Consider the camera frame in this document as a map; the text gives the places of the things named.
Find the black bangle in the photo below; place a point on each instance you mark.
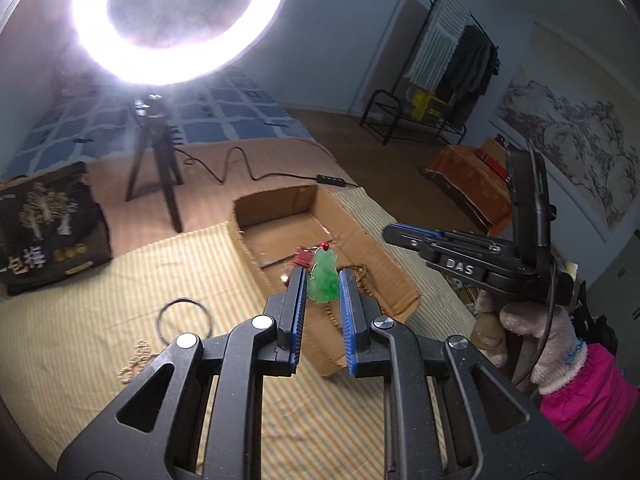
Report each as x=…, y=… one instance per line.
x=161, y=317

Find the dark hanging clothes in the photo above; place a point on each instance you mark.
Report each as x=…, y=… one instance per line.
x=475, y=70

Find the person's right hand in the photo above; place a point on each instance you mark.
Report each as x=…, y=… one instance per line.
x=545, y=335

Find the red box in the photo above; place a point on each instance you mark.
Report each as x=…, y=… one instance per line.
x=492, y=152

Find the blue checked blanket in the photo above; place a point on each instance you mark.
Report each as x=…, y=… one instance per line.
x=225, y=110

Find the person's right forearm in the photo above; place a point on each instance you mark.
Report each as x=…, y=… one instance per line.
x=590, y=400

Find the tan bed sheet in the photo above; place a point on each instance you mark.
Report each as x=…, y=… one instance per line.
x=210, y=200

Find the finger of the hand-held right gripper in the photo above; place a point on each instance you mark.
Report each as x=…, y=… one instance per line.
x=407, y=244
x=425, y=231

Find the cardboard box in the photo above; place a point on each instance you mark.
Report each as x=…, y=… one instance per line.
x=350, y=240

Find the wooden door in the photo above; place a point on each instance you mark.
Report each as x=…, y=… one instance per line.
x=380, y=60

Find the black tripod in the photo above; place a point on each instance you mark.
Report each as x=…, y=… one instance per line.
x=160, y=160

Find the black printed bag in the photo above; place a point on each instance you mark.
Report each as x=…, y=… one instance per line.
x=50, y=230

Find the landscape wall painting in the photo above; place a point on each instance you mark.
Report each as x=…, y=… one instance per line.
x=575, y=120

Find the green jade pendant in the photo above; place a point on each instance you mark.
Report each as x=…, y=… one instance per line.
x=324, y=272

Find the black clothes rack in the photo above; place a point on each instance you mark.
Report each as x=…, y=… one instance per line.
x=380, y=110

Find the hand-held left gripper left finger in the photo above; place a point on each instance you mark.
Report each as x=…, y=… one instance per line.
x=299, y=312

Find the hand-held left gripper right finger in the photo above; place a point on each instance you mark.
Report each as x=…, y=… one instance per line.
x=349, y=322

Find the yellow striped cloth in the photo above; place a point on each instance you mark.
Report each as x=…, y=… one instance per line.
x=75, y=310

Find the striped hanging towel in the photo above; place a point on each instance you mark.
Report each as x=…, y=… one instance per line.
x=440, y=35

